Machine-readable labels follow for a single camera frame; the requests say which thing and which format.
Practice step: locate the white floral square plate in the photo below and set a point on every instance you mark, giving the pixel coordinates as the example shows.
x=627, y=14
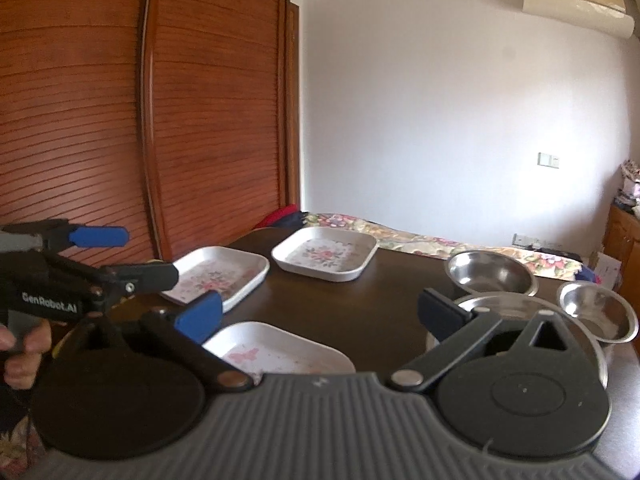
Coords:
x=280, y=345
x=325, y=252
x=225, y=270

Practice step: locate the brown wooden cabinet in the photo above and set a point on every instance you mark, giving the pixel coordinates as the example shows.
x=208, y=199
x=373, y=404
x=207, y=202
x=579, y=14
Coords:
x=622, y=245

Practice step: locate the large steel bowl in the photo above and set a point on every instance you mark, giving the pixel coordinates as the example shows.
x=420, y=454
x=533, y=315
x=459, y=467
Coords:
x=505, y=304

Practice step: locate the dark blue cloth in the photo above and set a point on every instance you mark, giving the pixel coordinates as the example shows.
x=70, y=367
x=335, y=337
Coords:
x=297, y=221

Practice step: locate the white wall socket strip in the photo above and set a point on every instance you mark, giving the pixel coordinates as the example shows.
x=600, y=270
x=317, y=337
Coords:
x=525, y=240

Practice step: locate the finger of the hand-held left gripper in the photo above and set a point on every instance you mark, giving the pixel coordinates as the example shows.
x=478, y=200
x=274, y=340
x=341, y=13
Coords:
x=100, y=236
x=145, y=277

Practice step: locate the red cloth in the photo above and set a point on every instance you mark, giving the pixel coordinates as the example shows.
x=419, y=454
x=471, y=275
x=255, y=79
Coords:
x=277, y=216

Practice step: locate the pile of clutter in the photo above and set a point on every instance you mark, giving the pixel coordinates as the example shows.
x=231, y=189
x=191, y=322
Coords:
x=630, y=185

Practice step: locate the floral bedspread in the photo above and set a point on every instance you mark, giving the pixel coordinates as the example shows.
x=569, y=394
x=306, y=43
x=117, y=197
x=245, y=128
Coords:
x=425, y=242

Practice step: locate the person's left hand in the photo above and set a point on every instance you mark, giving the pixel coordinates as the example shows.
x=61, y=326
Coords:
x=22, y=370

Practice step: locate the small steel bowl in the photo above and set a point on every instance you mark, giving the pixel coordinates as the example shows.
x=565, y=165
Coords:
x=595, y=310

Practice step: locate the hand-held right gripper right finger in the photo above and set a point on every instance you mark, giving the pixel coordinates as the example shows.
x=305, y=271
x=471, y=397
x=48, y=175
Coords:
x=440, y=316

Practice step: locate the white wall switch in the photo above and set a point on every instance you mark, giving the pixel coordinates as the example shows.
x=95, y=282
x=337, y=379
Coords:
x=548, y=159

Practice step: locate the blue blanket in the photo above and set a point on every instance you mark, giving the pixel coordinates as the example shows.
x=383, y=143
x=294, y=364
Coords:
x=590, y=274

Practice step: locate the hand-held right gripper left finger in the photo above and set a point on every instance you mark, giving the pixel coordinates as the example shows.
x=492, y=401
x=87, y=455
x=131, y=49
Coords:
x=202, y=310

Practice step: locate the brown wooden wardrobe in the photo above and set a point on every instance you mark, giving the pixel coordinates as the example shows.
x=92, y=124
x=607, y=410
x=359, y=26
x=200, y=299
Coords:
x=200, y=110

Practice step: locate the medium steel bowl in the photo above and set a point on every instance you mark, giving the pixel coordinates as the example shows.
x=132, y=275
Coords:
x=490, y=271

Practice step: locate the white cardboard box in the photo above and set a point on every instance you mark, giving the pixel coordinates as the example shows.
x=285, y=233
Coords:
x=604, y=267

